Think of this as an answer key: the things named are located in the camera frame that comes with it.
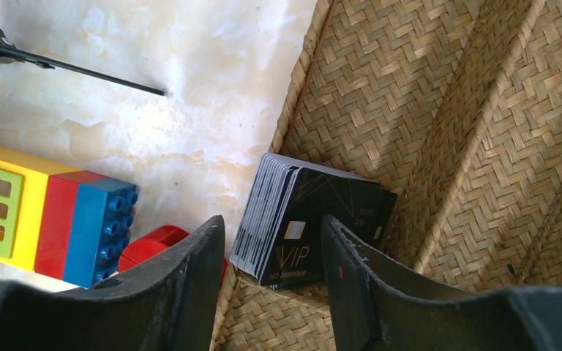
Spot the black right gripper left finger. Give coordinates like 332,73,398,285
0,215,225,350

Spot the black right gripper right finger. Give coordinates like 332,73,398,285
321,216,562,350

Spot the stack of black cards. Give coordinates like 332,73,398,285
228,152,400,292

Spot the red rounded toy block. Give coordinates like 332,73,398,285
117,224,228,282

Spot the blue toy block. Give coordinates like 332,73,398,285
63,178,139,287

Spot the yellow green window block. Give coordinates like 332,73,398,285
0,146,77,271

